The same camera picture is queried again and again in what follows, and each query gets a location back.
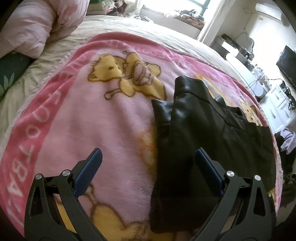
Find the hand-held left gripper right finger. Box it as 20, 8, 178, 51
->
188, 148, 277, 241

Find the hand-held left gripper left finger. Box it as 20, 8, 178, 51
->
24, 148, 109, 241

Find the black leather garment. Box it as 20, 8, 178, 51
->
149, 75, 278, 235

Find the pile of clothes on windowsill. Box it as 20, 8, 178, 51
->
171, 9, 207, 30

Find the pink printed blanket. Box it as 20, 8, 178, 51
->
0, 32, 284, 241

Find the lavender cloth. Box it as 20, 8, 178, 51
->
280, 127, 296, 155

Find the white dressing table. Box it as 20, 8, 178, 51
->
211, 37, 269, 98

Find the dark green leaf-print pillow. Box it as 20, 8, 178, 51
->
0, 52, 33, 98

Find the black television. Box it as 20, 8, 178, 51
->
276, 45, 296, 88

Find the pale pink quilt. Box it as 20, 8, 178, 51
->
0, 0, 90, 59

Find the window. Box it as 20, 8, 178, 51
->
141, 0, 222, 15

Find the white air conditioner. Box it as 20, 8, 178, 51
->
254, 3, 284, 22

